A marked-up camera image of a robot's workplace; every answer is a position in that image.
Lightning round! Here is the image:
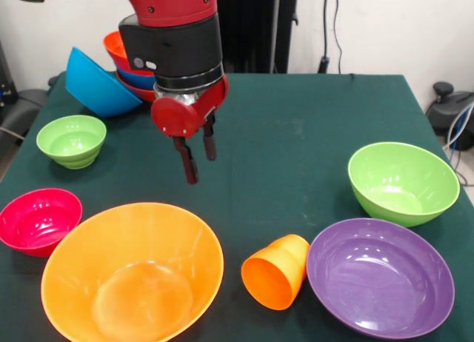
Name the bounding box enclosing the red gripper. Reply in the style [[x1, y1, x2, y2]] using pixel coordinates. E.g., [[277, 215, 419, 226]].
[[150, 75, 230, 186]]

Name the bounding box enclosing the red-orange plastic bowl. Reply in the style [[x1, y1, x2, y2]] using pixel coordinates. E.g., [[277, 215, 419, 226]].
[[103, 30, 130, 73], [116, 72, 156, 103]]

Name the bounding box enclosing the blue plastic bowl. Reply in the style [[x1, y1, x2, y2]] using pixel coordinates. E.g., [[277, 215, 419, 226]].
[[64, 46, 144, 118], [116, 67, 156, 90]]

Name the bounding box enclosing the large orange plastic bowl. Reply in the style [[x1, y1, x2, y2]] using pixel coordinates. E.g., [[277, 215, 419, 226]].
[[40, 202, 225, 342]]

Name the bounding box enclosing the dark green tablecloth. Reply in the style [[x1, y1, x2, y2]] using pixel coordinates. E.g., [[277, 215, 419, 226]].
[[0, 70, 474, 342]]

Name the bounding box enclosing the small green plastic bowl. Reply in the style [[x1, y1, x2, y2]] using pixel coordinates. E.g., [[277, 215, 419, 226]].
[[36, 114, 107, 170]]

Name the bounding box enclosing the orange plastic cup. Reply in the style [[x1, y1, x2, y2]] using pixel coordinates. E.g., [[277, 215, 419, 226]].
[[241, 234, 311, 312]]

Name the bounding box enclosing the pink plastic bowl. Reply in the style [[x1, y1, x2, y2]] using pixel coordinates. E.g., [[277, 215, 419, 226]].
[[0, 188, 84, 258]]

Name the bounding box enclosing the black wheeled base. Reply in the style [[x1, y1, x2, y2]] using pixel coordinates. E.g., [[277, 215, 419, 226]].
[[425, 81, 474, 151], [0, 38, 49, 139]]

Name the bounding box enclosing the large green plastic bowl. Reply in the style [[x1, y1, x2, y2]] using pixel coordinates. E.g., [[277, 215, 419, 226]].
[[347, 141, 461, 229]]

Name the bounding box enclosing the purple plastic bowl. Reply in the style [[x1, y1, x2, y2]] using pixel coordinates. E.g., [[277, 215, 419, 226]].
[[306, 218, 455, 340]]

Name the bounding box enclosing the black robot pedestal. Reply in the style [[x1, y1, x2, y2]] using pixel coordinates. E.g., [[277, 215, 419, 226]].
[[216, 0, 299, 75]]

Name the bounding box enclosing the black wall cable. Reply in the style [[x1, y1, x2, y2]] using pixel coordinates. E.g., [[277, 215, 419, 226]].
[[317, 0, 344, 75]]

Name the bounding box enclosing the blue and white cable bundle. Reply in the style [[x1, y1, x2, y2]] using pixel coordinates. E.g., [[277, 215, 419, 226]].
[[442, 101, 474, 187]]

